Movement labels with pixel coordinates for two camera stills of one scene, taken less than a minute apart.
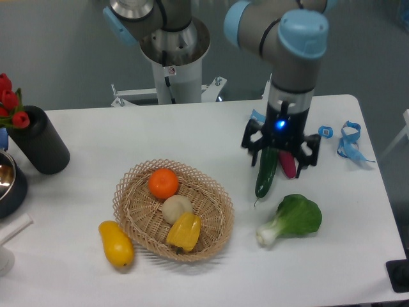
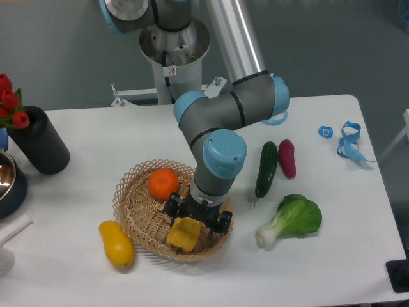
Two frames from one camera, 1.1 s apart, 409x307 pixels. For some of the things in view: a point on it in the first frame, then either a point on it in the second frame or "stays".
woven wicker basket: x=139 y=213 stays
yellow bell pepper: x=185 y=231 stays
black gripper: x=284 y=130 → x=176 y=206
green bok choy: x=296 y=214 stays
